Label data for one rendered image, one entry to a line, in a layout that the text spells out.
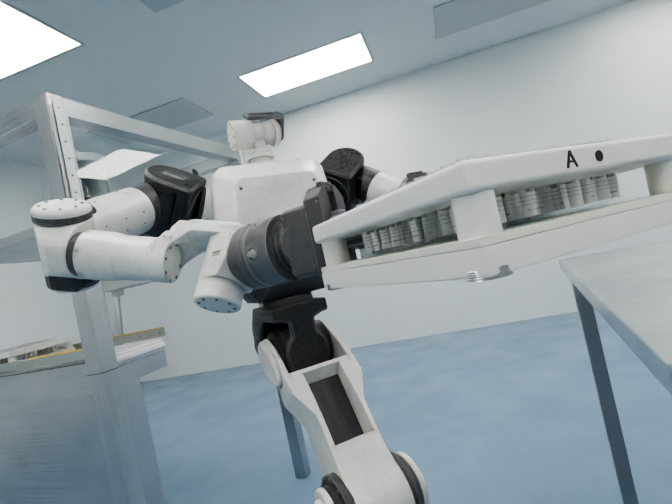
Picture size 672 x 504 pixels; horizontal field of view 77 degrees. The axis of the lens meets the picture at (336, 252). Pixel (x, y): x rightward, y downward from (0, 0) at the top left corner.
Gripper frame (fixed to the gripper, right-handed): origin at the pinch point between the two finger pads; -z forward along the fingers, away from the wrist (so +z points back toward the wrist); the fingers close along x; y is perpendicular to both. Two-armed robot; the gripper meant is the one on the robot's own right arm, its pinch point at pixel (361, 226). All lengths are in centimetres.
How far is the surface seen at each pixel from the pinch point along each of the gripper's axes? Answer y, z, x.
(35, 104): -19, 110, -64
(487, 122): -435, 61, -114
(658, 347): -6.3, -24.5, 18.1
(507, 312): -430, 87, 88
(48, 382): -21, 140, 19
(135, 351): -39, 118, 16
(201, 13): -168, 177, -190
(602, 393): -105, -10, 59
